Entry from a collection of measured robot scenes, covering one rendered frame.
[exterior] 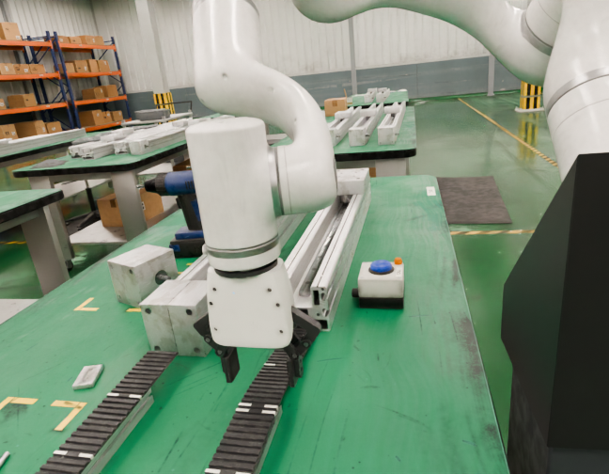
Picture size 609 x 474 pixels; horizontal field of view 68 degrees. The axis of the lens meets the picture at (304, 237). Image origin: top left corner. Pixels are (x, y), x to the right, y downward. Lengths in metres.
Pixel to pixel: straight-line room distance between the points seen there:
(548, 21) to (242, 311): 0.59
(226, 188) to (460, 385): 0.41
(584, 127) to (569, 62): 0.10
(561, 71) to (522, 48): 0.13
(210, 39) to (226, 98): 0.07
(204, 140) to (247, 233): 0.10
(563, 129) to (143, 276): 0.76
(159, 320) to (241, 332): 0.25
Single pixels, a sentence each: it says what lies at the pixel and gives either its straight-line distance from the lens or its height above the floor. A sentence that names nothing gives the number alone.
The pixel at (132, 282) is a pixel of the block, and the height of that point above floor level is 0.84.
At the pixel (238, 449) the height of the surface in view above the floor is 0.81.
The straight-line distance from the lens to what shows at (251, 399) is 0.61.
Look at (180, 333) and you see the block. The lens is 0.77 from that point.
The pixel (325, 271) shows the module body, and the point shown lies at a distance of 0.80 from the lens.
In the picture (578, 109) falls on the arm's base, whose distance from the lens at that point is 0.67.
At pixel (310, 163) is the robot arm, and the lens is 0.47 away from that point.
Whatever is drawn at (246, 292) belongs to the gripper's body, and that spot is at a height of 0.97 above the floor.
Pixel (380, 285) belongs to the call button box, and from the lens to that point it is 0.82.
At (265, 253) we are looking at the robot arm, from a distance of 0.50.
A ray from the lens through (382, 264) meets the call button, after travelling 0.84.
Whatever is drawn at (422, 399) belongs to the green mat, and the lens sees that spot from 0.65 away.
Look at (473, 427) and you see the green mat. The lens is 0.62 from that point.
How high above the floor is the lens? 1.19
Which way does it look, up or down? 20 degrees down
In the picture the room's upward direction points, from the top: 6 degrees counter-clockwise
